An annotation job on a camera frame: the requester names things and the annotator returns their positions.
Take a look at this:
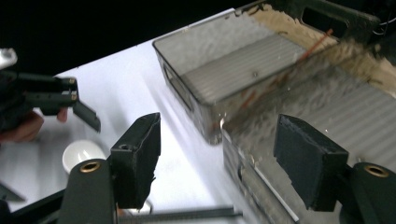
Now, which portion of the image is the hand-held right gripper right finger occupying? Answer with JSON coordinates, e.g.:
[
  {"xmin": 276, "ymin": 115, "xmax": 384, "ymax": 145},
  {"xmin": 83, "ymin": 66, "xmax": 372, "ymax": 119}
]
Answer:
[{"xmin": 274, "ymin": 114, "xmax": 349, "ymax": 213}]

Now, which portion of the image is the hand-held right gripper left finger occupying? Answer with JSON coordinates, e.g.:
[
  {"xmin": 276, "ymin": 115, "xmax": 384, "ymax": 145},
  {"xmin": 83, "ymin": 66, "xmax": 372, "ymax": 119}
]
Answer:
[{"xmin": 110, "ymin": 112, "xmax": 162, "ymax": 209}]

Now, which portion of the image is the white ceramic spoon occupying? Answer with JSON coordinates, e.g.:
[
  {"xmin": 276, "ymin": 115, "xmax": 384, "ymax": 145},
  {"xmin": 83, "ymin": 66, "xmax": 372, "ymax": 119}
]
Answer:
[{"xmin": 62, "ymin": 139, "xmax": 153, "ymax": 216}]

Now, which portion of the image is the smoky clear plastic bin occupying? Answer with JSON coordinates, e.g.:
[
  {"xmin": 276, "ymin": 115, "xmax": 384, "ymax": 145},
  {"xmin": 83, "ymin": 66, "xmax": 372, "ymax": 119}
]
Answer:
[
  {"xmin": 152, "ymin": 0, "xmax": 382, "ymax": 146},
  {"xmin": 219, "ymin": 31, "xmax": 396, "ymax": 224}
]

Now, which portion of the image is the black chopstick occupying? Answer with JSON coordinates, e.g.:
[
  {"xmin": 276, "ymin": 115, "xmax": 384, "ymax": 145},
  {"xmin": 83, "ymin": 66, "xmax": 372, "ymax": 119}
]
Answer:
[
  {"xmin": 148, "ymin": 206, "xmax": 244, "ymax": 218},
  {"xmin": 118, "ymin": 208, "xmax": 235, "ymax": 224}
]

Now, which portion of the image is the red-brown chopstick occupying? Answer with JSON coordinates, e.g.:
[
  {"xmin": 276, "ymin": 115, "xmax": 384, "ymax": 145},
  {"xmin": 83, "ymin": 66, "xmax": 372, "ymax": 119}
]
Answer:
[{"xmin": 239, "ymin": 28, "xmax": 334, "ymax": 108}]

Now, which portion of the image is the white table cover sheet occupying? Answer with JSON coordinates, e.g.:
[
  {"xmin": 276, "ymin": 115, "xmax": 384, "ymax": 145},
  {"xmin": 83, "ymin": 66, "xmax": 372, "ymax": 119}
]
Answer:
[{"xmin": 0, "ymin": 7, "xmax": 260, "ymax": 224}]

